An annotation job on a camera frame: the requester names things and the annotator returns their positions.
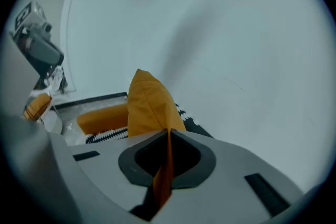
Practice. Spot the black frame rail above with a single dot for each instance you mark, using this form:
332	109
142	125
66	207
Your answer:
89	100

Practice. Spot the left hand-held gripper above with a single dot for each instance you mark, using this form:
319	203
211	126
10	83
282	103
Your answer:
39	44

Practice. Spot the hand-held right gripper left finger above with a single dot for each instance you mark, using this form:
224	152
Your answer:
105	165

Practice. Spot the plain yellow cushion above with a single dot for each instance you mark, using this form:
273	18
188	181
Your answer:
102	118
152	105

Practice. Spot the white round side table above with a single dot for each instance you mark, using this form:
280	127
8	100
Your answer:
52	123

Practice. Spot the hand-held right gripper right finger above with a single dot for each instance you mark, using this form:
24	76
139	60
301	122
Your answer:
236	178

